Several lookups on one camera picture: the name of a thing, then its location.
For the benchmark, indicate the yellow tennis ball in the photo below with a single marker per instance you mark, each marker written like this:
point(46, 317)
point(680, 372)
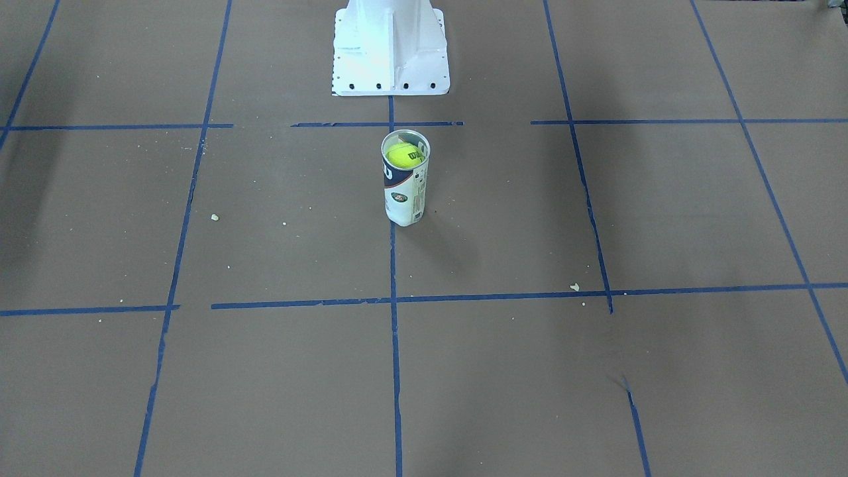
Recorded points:
point(404, 156)

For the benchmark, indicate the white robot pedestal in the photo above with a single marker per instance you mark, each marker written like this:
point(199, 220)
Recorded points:
point(383, 48)

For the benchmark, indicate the clear tennis ball can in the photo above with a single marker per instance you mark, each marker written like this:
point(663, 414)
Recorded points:
point(405, 190)

